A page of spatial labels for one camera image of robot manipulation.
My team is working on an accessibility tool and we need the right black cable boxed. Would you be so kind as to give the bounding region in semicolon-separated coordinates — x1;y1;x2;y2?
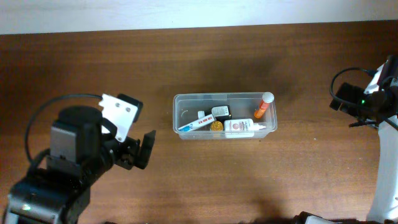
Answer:
329;67;398;131

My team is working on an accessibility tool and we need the dark syrup bottle white cap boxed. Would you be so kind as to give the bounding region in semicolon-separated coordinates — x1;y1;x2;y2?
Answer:
197;105;232;123

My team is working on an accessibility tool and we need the clear white sanitizer bottle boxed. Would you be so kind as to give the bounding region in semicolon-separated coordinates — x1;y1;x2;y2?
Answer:
223;118;266;138

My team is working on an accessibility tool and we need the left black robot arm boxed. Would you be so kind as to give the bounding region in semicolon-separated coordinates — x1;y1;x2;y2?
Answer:
2;94;156;223

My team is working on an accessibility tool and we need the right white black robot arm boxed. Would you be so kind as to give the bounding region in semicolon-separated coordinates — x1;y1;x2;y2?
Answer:
330;55;397;223

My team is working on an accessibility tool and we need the small gold-lidded jar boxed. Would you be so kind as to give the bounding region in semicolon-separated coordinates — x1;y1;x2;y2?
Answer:
210;121;224;131

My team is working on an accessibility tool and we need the clear plastic container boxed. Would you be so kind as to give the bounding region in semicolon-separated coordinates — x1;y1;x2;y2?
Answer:
173;92;277;140

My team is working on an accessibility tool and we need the white Panadol medicine box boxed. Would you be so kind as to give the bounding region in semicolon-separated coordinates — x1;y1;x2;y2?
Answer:
178;114;215;132

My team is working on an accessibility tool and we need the orange tube white cap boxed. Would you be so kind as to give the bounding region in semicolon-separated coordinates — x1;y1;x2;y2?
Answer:
254;92;274;119

